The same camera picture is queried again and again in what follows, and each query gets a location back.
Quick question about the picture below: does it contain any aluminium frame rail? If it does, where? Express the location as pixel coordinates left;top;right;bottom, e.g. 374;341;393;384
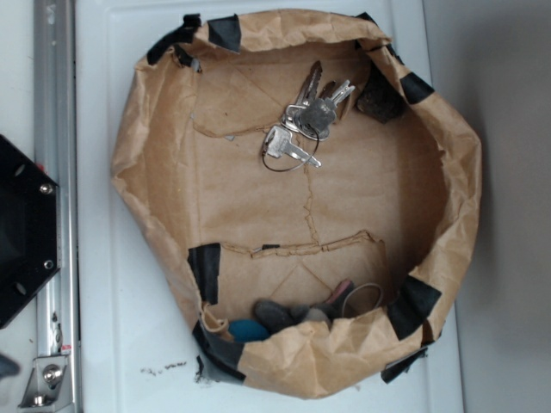
34;1;83;412

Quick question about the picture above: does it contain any blue round ball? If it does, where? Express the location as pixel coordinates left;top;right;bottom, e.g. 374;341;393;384
228;319;270;342

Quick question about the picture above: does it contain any silver corner bracket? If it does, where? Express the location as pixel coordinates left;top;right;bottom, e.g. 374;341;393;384
17;355;72;412

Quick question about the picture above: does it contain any brown paper bag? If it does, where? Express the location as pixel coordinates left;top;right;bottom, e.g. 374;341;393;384
111;9;481;398

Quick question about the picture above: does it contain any silver key bunch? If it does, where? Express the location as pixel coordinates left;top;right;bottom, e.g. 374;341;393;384
261;61;356;172

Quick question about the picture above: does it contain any black mounting plate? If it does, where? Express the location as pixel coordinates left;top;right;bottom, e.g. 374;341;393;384
1;137;59;329

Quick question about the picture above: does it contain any dark brown rough block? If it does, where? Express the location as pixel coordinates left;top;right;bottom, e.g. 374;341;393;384
356;69;406;124

